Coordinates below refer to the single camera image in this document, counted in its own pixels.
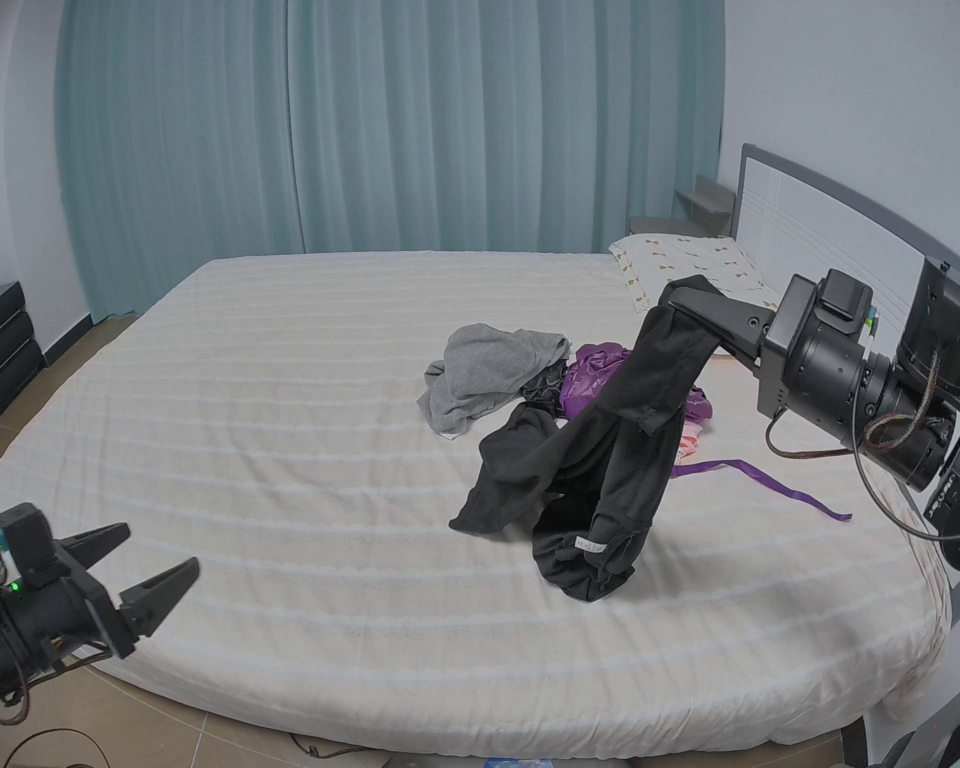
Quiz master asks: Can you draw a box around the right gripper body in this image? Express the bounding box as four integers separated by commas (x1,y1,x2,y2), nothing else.
756,273,895,453

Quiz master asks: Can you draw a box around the black T-shirt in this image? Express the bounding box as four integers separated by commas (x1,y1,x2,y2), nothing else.
448,273,726,605

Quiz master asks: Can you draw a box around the bed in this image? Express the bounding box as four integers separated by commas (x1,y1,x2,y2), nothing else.
0,142,960,760

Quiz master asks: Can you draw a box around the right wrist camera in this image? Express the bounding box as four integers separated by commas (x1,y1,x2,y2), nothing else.
816,268,880,342

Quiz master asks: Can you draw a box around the black chest of drawers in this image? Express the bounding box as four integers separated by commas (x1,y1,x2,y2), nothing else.
0,281,48,415

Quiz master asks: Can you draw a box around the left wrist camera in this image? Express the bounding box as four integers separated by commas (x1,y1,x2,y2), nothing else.
0,504,55,601

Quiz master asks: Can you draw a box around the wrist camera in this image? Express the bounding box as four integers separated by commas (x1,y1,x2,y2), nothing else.
816,268,880,342
0,504,55,601

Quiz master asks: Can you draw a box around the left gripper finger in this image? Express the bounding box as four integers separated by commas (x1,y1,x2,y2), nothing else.
118,557,201,640
54,522,130,573

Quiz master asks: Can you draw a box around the black shiny garment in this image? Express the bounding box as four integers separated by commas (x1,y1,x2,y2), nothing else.
521,358,571,411

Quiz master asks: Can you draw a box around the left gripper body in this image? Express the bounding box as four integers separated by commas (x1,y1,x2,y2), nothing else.
0,558,141,680

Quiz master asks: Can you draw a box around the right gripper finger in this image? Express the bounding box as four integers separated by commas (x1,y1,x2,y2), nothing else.
666,282,779,339
718,336,771,376

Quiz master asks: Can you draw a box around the blue-green curtain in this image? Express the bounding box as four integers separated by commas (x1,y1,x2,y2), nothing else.
288,0,726,256
56,0,305,322

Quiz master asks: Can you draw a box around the grey garment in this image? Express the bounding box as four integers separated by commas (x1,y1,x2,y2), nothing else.
416,322,573,438

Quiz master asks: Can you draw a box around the white printed pillow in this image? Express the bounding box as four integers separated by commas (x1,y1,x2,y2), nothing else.
609,234,779,315

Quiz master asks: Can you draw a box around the black cable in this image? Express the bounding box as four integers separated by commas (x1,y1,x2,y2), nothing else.
765,408,860,461
853,442,960,541

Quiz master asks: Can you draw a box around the purple satin garment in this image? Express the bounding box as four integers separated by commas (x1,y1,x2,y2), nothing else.
558,341,854,524

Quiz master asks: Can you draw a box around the grey bedside table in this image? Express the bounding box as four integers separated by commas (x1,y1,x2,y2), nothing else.
628,174,738,240

